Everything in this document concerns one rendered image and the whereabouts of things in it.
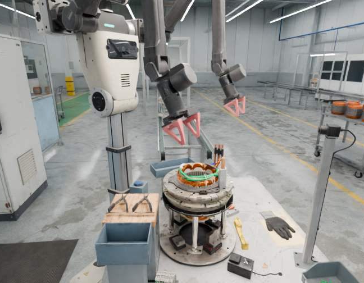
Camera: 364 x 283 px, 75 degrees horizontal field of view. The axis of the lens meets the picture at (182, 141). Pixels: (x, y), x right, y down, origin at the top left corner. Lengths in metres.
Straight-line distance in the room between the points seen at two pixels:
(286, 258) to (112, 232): 0.77
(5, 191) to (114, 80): 2.15
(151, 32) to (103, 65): 0.43
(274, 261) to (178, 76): 0.90
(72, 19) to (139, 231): 0.78
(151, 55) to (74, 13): 0.34
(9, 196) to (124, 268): 2.33
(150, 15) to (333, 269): 1.16
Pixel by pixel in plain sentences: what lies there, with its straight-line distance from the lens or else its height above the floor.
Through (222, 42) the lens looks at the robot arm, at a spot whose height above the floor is 1.70.
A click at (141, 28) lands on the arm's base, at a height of 1.79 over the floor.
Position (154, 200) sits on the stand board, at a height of 1.07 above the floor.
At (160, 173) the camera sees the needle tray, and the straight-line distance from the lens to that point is 1.29.
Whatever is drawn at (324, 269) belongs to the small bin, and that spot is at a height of 0.82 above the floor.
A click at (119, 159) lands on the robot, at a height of 1.11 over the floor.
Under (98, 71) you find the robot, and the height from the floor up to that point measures 1.57.
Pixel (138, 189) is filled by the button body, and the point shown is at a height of 1.02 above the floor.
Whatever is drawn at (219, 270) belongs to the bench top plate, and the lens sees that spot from 1.14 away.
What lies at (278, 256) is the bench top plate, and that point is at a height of 0.78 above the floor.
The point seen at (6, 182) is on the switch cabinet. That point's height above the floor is 0.46.
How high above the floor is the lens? 1.60
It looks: 18 degrees down
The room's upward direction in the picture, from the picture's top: straight up
